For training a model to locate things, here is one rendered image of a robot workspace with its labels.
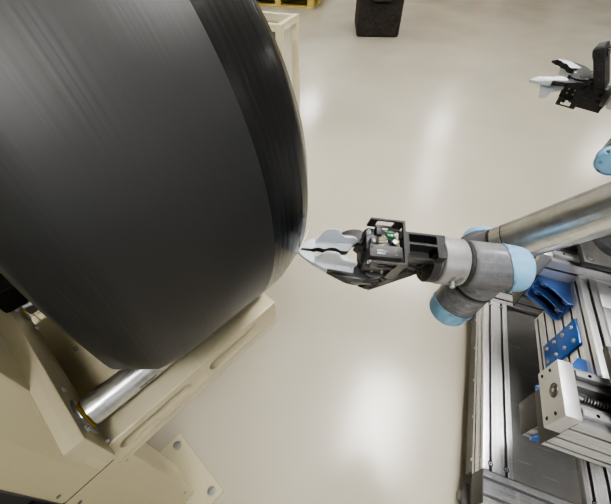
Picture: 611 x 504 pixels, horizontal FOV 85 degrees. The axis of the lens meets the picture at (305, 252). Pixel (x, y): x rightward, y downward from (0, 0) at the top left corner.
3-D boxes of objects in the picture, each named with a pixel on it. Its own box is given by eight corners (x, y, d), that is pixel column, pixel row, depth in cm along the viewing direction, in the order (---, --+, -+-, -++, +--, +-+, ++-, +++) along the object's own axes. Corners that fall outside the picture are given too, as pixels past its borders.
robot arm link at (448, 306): (473, 296, 69) (505, 265, 60) (459, 338, 62) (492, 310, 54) (437, 277, 70) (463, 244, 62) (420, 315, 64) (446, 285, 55)
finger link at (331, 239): (302, 217, 49) (363, 224, 49) (298, 234, 54) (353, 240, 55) (300, 236, 48) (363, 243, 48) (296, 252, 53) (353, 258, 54)
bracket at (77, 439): (98, 472, 48) (62, 456, 41) (7, 313, 66) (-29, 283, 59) (120, 452, 50) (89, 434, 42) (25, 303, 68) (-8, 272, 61)
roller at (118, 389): (95, 434, 49) (80, 426, 46) (81, 412, 51) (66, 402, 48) (267, 291, 67) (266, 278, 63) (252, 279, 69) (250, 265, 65)
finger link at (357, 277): (328, 250, 52) (382, 255, 52) (326, 254, 53) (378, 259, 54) (327, 278, 50) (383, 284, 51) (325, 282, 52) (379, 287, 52)
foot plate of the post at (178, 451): (155, 569, 102) (152, 569, 101) (113, 497, 115) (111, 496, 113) (224, 490, 116) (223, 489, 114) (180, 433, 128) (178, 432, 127)
